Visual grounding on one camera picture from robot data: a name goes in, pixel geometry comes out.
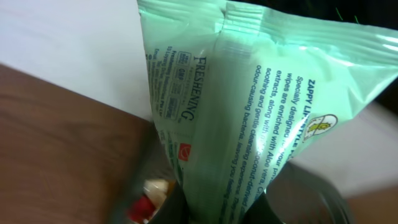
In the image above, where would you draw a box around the cookie snack pouch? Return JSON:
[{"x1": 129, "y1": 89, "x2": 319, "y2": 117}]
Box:
[{"x1": 143, "y1": 179, "x2": 169, "y2": 208}]

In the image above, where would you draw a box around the grey plastic basket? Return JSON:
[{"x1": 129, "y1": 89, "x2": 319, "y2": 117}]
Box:
[{"x1": 107, "y1": 126, "x2": 354, "y2": 224}]

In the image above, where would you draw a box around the mint green packet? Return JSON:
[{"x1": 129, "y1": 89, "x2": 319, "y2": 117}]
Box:
[{"x1": 138, "y1": 0, "x2": 397, "y2": 223}]

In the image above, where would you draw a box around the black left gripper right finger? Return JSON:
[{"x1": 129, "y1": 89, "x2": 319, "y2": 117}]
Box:
[{"x1": 242, "y1": 192, "x2": 283, "y2": 224}]

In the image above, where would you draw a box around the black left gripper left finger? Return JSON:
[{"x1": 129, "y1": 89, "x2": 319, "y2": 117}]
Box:
[{"x1": 152, "y1": 182, "x2": 190, "y2": 224}]

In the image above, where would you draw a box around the red yellow packet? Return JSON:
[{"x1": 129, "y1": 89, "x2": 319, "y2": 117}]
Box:
[{"x1": 127, "y1": 195, "x2": 156, "y2": 224}]

